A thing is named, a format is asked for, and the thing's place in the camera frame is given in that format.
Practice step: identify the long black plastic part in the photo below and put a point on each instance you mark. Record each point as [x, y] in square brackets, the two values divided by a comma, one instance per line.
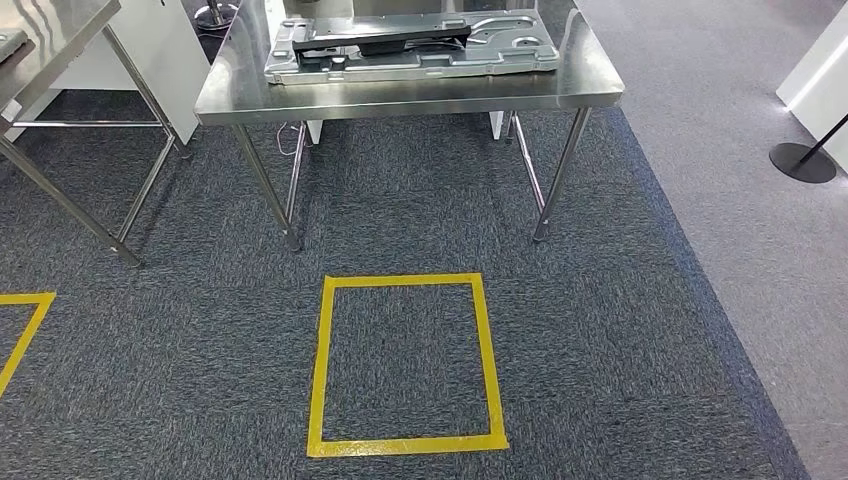
[371, 40]

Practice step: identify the stainless steel workbench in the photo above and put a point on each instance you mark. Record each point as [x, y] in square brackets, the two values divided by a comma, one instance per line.
[397, 99]

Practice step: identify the white stand foot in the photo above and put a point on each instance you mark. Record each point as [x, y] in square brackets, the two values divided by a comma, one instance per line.
[314, 131]
[496, 126]

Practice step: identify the stamped silver metal panel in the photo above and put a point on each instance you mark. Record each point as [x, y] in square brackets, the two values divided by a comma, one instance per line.
[503, 60]

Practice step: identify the yellow floor tape square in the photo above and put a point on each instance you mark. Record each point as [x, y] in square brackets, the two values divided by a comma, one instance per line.
[397, 445]

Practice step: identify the round metal stand base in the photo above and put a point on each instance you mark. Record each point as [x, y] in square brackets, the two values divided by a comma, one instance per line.
[215, 16]

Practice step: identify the white cabinet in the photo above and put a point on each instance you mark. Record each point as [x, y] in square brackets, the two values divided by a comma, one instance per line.
[172, 66]

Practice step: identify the white board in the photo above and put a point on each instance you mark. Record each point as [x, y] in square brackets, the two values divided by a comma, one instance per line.
[821, 93]

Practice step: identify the stainless steel table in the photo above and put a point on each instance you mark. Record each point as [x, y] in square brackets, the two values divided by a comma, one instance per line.
[53, 33]

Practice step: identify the black stanchion post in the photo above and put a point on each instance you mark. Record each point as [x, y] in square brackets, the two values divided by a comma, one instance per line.
[802, 166]

